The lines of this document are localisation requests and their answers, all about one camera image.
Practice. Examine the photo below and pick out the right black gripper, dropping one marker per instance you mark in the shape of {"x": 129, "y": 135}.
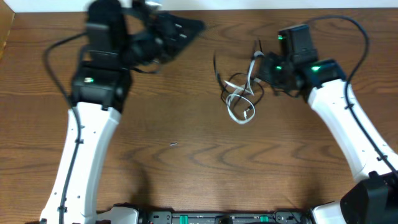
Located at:
{"x": 264, "y": 71}

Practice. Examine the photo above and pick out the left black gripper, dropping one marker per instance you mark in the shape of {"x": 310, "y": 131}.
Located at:
{"x": 165, "y": 30}

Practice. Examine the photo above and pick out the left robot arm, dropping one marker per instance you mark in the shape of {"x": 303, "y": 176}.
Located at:
{"x": 120, "y": 40}

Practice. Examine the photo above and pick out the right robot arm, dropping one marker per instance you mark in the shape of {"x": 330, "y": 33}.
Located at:
{"x": 297, "y": 71}

